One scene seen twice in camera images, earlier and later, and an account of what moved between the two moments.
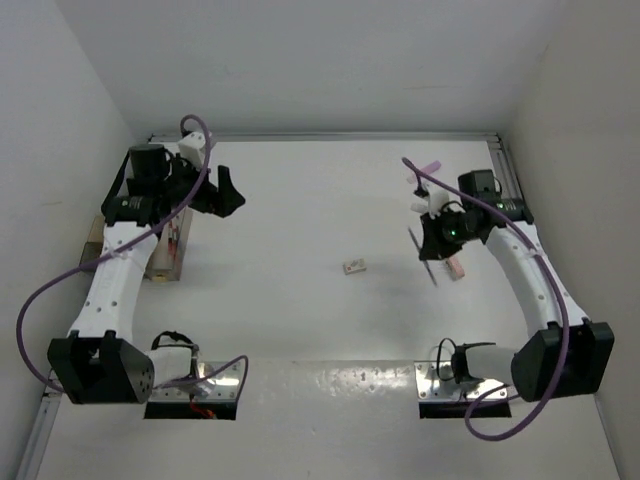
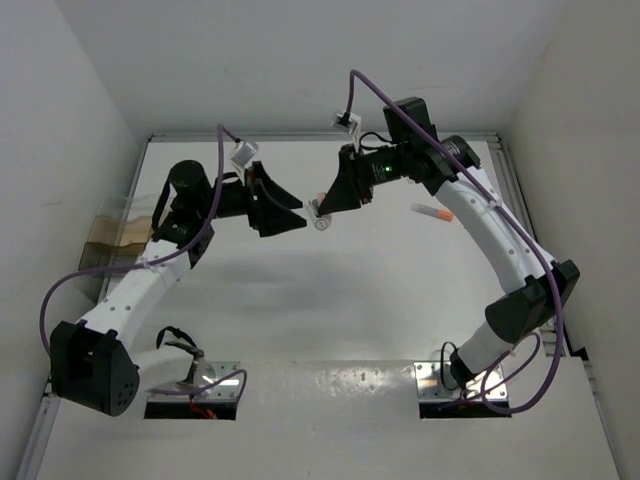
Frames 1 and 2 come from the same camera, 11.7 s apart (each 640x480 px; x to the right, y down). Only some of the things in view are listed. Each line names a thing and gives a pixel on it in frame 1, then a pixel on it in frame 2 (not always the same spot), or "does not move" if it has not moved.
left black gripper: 222,202 → 264,213
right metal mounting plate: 435,381 does not move
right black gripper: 433,248 → 351,187
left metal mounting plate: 219,386 does not move
